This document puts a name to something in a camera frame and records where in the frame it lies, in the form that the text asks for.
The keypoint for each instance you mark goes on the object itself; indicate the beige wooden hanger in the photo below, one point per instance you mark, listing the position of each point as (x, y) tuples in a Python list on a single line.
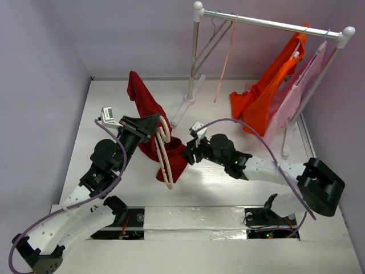
[(163, 137)]

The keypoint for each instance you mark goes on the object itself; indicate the orange t shirt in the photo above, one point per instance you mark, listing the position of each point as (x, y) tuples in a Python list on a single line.
[(252, 106)]

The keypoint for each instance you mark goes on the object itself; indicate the grey plastic hanger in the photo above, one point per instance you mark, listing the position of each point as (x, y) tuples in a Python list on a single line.
[(198, 57)]

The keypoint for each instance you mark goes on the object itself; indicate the blue wire hanger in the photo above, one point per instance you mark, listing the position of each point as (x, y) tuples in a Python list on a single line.
[(311, 59)]

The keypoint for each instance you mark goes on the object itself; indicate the pink wire hanger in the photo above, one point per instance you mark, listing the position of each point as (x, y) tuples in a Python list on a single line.
[(226, 59)]

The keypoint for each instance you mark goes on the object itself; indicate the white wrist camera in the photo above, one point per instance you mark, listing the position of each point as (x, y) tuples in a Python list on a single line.
[(198, 132), (106, 118)]

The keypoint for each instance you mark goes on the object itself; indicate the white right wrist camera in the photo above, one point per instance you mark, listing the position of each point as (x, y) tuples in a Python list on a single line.
[(198, 132)]

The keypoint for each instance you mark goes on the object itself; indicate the white clothes rack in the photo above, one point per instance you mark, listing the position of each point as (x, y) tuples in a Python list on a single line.
[(342, 38)]

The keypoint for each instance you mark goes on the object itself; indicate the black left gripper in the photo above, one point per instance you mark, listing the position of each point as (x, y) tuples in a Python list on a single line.
[(142, 128)]

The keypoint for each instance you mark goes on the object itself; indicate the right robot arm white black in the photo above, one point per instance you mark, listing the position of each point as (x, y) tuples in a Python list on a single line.
[(315, 187)]

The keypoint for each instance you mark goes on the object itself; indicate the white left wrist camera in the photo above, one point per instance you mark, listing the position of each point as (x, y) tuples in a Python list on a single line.
[(106, 118)]

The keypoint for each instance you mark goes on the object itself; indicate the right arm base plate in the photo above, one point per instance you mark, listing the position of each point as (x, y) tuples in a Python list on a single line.
[(262, 223)]

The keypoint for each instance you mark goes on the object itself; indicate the pink t shirt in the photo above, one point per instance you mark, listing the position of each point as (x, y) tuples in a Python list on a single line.
[(288, 97)]

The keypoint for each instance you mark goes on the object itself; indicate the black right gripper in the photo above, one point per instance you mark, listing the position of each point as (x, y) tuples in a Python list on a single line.
[(195, 148)]

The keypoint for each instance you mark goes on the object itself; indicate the white hanger under orange shirt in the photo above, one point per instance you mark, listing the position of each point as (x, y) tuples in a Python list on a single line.
[(295, 53)]

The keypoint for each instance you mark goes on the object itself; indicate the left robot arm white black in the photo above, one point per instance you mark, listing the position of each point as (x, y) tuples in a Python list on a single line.
[(90, 206)]

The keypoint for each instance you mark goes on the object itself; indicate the dark red t shirt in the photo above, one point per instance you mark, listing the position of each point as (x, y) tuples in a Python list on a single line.
[(146, 106)]

